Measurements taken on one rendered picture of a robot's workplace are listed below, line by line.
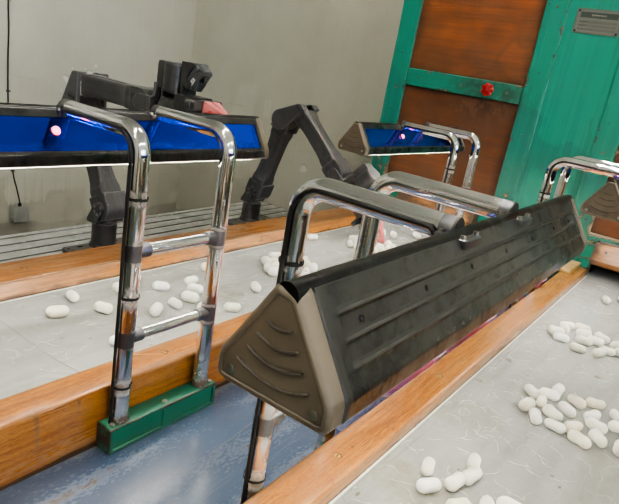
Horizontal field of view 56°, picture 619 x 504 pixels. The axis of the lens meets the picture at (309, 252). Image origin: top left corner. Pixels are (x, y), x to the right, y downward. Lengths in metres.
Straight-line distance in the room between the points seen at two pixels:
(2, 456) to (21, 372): 0.16
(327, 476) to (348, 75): 2.67
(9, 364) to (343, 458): 0.50
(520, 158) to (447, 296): 1.64
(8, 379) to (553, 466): 0.77
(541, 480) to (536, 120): 1.36
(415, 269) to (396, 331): 0.06
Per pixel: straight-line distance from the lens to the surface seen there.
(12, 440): 0.81
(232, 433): 0.93
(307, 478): 0.73
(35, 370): 0.94
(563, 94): 2.04
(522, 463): 0.93
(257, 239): 1.58
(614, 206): 1.21
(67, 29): 3.38
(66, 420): 0.84
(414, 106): 2.21
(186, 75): 1.33
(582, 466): 0.98
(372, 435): 0.83
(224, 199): 0.84
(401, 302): 0.38
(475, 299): 0.48
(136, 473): 0.85
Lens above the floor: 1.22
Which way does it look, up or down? 17 degrees down
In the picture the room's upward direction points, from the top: 10 degrees clockwise
